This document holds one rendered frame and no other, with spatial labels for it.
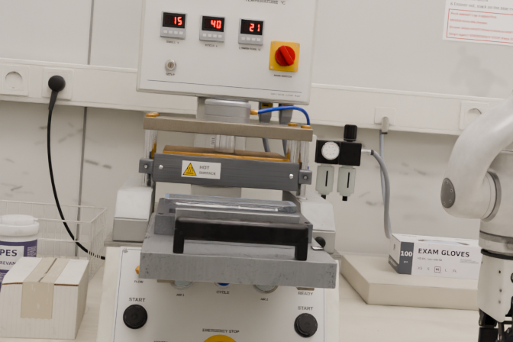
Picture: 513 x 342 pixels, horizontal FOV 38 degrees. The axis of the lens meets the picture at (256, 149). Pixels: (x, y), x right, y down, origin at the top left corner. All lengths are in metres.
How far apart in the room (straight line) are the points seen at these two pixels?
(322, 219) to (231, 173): 0.16
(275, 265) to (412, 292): 0.80
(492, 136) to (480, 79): 0.82
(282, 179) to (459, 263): 0.66
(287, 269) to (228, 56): 0.64
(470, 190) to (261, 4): 0.53
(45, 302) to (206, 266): 0.45
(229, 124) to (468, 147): 0.37
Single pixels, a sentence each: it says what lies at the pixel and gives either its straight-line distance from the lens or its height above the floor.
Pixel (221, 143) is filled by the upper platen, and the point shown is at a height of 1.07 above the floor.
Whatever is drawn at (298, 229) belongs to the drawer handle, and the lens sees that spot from 0.83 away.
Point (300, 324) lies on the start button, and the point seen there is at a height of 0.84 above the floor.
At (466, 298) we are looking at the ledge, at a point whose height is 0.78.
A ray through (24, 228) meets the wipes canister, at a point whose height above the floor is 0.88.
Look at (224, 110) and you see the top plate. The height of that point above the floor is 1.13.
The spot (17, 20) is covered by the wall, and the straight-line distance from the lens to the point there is 1.88.
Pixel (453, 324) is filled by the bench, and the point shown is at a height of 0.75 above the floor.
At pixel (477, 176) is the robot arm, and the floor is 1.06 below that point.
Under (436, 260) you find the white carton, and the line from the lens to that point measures 1.72.
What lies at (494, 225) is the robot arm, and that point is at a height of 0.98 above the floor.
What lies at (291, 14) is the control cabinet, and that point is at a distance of 1.42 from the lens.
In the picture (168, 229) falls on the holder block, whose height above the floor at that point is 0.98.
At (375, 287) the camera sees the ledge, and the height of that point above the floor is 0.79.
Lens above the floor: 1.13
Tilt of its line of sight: 3 degrees down
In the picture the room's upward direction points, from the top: 4 degrees clockwise
